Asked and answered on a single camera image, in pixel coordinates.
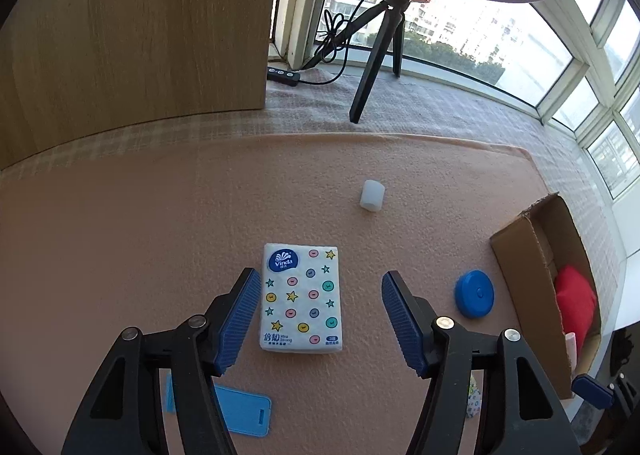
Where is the blue round tape measure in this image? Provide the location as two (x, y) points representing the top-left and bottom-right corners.
(454, 270), (495, 319)

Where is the patterned lighter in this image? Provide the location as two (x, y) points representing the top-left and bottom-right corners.
(465, 375), (483, 419)

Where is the blue plastic phone stand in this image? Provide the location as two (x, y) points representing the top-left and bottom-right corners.
(162, 371), (274, 438)

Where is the red cloth pouch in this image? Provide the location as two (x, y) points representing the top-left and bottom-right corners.
(554, 265), (597, 338)

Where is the patterned tissue pack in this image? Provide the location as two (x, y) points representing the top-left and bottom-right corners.
(259, 243), (344, 354)

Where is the cardboard box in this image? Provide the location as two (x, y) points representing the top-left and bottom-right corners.
(490, 194), (601, 400)

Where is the white small cap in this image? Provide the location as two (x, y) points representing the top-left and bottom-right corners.
(359, 178), (385, 212)

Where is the checkered bed sheet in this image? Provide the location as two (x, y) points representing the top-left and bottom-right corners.
(0, 61), (626, 266)

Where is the light wooden board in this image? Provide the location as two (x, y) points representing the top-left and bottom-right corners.
(1, 0), (272, 166)

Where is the black tripod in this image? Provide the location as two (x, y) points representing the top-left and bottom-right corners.
(302, 0), (411, 123)

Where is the black inline cable controller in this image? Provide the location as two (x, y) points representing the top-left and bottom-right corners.
(267, 66), (300, 86)

